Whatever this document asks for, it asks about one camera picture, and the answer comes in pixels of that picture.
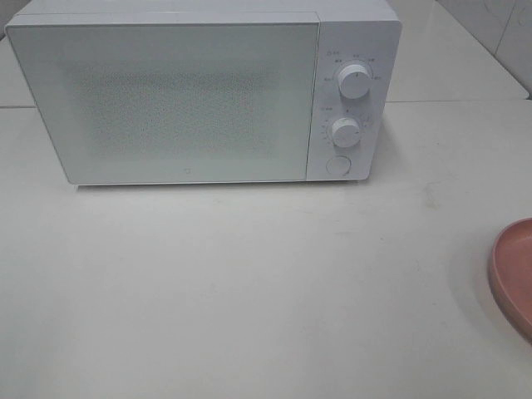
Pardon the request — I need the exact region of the round white door button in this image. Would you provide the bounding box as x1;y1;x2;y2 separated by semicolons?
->
326;155;352;176

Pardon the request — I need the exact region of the pink round plate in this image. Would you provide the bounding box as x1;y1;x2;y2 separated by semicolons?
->
488;218;531;342

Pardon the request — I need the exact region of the white microwave door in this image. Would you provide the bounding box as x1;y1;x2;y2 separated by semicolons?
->
7;23;318;185

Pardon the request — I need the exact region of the lower white timer knob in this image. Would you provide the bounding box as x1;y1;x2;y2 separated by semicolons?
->
328;117;362;149

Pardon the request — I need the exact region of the white microwave oven body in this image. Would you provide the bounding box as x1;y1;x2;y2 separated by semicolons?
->
6;9;401;185

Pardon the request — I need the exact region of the upper white power knob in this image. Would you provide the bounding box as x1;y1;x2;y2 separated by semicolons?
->
337;61;372;100

